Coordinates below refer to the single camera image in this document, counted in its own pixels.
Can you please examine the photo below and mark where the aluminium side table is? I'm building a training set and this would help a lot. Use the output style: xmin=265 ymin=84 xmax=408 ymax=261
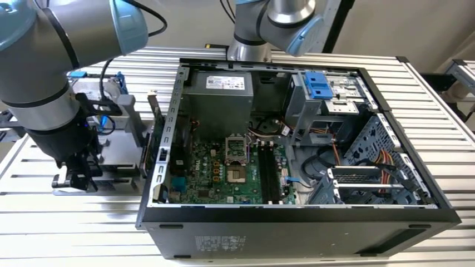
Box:
xmin=419 ymin=59 xmax=475 ymax=122

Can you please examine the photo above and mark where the metal socket cover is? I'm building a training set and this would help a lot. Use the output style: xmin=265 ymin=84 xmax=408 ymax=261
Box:
xmin=225 ymin=133 xmax=248 ymax=165

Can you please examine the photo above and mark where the teal port connector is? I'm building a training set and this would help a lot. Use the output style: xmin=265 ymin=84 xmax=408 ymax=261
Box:
xmin=169 ymin=177 xmax=186 ymax=193

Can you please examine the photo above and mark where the black cable with blue tab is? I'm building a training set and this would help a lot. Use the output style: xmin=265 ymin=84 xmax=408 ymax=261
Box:
xmin=284 ymin=176 xmax=316 ymax=187

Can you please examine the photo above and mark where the grey parts rack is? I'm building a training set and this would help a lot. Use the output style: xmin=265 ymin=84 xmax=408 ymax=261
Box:
xmin=52 ymin=94 xmax=154 ymax=197

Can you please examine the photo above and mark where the wire locking lever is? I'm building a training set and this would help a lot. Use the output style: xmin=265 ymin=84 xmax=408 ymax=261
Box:
xmin=243 ymin=132 xmax=252 ymax=166

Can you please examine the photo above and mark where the CPU socket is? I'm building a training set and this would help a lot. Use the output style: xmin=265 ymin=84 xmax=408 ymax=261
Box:
xmin=225 ymin=166 xmax=248 ymax=184

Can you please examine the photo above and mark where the white yellow wire bundle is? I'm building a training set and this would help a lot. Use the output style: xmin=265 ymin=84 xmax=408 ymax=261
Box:
xmin=247 ymin=126 xmax=293 ymax=139

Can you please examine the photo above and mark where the orange yellow power wire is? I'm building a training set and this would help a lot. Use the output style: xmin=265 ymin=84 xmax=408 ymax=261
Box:
xmin=311 ymin=125 xmax=341 ymax=167

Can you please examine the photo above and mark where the graphics card with metal bracket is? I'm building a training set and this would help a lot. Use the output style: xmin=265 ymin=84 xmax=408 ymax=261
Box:
xmin=140 ymin=89 xmax=166 ymax=179

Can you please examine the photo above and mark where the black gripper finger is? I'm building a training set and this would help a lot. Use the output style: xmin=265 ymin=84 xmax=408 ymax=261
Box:
xmin=50 ymin=151 xmax=100 ymax=194

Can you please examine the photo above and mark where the black RAM slot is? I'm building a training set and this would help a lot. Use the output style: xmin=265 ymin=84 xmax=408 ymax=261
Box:
xmin=259 ymin=142 xmax=269 ymax=203
xmin=261 ymin=142 xmax=273 ymax=203
xmin=267 ymin=142 xmax=279 ymax=203
xmin=269 ymin=142 xmax=281 ymax=203

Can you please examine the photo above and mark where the metal disk bay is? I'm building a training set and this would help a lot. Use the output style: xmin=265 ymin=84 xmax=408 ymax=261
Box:
xmin=307 ymin=164 xmax=411 ymax=205

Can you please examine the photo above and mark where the black PC case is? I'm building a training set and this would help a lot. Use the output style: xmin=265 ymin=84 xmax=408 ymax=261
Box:
xmin=134 ymin=57 xmax=463 ymax=261

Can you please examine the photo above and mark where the orange yellow wire bundle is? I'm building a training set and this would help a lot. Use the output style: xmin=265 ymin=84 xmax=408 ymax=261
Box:
xmin=372 ymin=149 xmax=396 ymax=195

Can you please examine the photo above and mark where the black upright post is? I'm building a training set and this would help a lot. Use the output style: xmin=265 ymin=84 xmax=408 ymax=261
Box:
xmin=319 ymin=0 xmax=355 ymax=54

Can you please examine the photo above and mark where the blue plastic drive latch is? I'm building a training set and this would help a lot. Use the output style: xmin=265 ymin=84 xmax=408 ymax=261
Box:
xmin=301 ymin=71 xmax=333 ymax=100

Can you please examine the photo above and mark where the grey metal drive cage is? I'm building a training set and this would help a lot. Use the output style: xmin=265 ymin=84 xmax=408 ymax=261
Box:
xmin=284 ymin=71 xmax=373 ymax=147

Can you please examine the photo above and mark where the hard disk in blue carrier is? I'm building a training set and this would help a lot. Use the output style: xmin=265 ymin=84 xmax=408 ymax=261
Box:
xmin=66 ymin=71 xmax=129 ymax=134

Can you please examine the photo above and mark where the green motherboard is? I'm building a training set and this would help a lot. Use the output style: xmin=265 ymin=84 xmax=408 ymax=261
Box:
xmin=168 ymin=139 xmax=297 ymax=205

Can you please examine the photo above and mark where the grey power supply unit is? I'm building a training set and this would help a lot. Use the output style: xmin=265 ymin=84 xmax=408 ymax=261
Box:
xmin=181 ymin=70 xmax=255 ymax=140

